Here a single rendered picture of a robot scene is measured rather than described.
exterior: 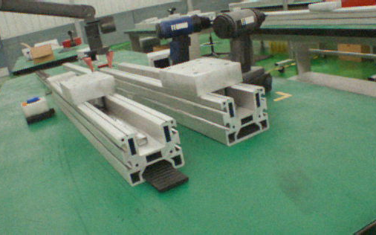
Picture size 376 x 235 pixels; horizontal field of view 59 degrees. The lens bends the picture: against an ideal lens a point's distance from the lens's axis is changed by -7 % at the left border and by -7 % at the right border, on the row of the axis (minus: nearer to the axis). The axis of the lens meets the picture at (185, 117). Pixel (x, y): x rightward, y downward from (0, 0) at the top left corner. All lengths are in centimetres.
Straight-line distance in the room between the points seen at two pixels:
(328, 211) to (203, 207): 16
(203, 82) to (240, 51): 22
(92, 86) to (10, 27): 1150
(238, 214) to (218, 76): 32
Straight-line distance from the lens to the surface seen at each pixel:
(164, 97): 82
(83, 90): 84
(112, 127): 60
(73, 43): 482
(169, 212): 48
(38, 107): 116
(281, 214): 44
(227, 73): 70
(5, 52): 1233
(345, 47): 480
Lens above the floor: 104
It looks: 18 degrees down
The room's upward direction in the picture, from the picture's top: 11 degrees counter-clockwise
